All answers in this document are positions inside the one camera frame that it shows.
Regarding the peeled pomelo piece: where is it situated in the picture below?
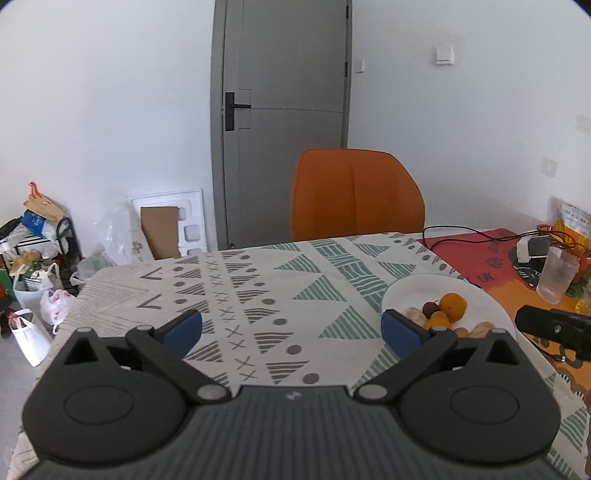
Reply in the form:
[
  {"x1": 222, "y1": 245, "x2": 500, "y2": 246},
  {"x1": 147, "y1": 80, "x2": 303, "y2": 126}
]
[{"x1": 403, "y1": 307, "x2": 428, "y2": 328}]

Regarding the white plate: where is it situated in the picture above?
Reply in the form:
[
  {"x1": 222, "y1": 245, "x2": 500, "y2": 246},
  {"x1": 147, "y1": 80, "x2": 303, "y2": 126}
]
[{"x1": 382, "y1": 274, "x2": 517, "y2": 339}]

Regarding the red white plastic bag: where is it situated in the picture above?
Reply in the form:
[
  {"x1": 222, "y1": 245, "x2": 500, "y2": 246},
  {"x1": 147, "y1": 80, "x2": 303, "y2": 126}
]
[{"x1": 40, "y1": 289, "x2": 77, "y2": 334}]

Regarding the black door handle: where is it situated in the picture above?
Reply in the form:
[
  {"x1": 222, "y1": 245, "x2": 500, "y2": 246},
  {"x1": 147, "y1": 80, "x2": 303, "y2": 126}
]
[{"x1": 224, "y1": 92, "x2": 252, "y2": 131}]

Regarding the white styrofoam packaging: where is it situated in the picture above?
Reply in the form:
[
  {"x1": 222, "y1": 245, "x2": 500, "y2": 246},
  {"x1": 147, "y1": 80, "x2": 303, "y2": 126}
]
[{"x1": 131, "y1": 190, "x2": 208, "y2": 260}]

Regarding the peeled mandarin segment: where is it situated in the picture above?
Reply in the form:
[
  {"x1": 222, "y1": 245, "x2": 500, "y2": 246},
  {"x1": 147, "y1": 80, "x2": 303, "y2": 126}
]
[{"x1": 469, "y1": 321, "x2": 495, "y2": 339}]

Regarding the grey door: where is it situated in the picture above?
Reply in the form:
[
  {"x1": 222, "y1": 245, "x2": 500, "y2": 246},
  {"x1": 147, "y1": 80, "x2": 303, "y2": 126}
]
[{"x1": 211, "y1": 0, "x2": 352, "y2": 249}]

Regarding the white power adapter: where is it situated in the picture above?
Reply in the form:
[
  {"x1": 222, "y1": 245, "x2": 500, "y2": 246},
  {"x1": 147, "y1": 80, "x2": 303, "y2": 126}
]
[{"x1": 516, "y1": 235, "x2": 551, "y2": 264}]

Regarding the brown cardboard piece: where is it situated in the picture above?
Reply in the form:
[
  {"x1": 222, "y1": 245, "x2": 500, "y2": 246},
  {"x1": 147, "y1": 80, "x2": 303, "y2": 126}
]
[{"x1": 140, "y1": 206, "x2": 180, "y2": 260}]

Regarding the red orange cat mat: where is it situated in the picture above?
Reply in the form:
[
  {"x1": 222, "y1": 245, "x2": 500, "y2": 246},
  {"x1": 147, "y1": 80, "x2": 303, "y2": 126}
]
[{"x1": 416, "y1": 227, "x2": 590, "y2": 396}]

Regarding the white light switch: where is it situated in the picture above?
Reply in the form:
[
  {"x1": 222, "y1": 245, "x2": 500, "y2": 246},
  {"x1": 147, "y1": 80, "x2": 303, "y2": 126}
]
[{"x1": 435, "y1": 45, "x2": 455, "y2": 66}]

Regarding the brown paper bag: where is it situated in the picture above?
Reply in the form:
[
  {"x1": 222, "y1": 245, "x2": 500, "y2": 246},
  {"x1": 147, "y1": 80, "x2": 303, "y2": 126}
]
[{"x1": 23, "y1": 181, "x2": 65, "y2": 222}]

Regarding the orange chair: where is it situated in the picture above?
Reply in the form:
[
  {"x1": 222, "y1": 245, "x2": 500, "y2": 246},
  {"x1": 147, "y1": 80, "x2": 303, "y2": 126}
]
[{"x1": 290, "y1": 149, "x2": 426, "y2": 241}]

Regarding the yellow snack bag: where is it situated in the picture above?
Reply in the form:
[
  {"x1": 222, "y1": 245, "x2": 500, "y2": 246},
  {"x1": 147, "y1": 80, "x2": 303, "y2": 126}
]
[{"x1": 550, "y1": 197, "x2": 590, "y2": 259}]

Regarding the orange mandarin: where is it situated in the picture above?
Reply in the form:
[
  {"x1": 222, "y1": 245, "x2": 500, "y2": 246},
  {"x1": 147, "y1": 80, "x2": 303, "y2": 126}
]
[
  {"x1": 424, "y1": 311, "x2": 452, "y2": 330},
  {"x1": 439, "y1": 292, "x2": 468, "y2": 323}
]

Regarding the white wall socket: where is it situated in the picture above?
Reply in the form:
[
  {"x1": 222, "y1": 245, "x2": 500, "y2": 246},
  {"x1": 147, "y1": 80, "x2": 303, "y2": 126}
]
[{"x1": 540, "y1": 157, "x2": 557, "y2": 178}]

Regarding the black cable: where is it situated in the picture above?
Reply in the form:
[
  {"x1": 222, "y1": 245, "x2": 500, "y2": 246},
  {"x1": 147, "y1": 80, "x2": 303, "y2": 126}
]
[{"x1": 421, "y1": 223, "x2": 583, "y2": 252}]

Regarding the ribbed clear glass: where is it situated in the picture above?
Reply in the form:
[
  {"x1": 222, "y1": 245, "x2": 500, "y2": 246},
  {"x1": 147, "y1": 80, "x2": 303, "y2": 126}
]
[{"x1": 536, "y1": 246, "x2": 580, "y2": 305}]

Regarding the patterned tablecloth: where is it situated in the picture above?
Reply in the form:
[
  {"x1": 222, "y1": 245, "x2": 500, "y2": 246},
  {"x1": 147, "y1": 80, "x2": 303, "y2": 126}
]
[{"x1": 10, "y1": 233, "x2": 590, "y2": 479}]

